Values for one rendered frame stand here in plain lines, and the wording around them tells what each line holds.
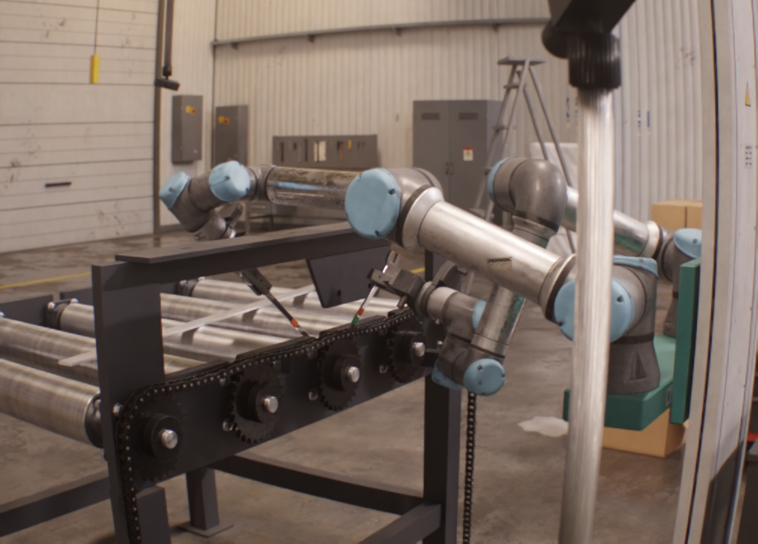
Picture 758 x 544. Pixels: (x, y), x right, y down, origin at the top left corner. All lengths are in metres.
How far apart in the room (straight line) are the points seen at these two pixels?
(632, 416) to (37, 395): 1.09
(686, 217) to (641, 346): 8.24
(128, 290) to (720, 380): 1.06
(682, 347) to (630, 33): 10.61
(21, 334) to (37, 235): 10.48
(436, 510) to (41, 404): 1.31
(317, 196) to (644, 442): 2.62
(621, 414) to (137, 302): 0.85
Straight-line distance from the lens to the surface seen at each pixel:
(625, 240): 2.13
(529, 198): 1.88
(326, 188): 1.86
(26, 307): 2.65
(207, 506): 3.32
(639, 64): 12.15
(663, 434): 4.14
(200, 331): 2.28
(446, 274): 2.06
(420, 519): 2.62
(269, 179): 1.94
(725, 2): 1.69
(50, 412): 1.78
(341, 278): 2.16
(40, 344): 2.26
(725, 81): 1.67
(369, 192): 1.62
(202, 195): 1.89
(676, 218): 9.88
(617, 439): 4.25
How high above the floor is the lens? 1.35
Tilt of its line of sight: 6 degrees down
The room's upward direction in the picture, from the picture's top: straight up
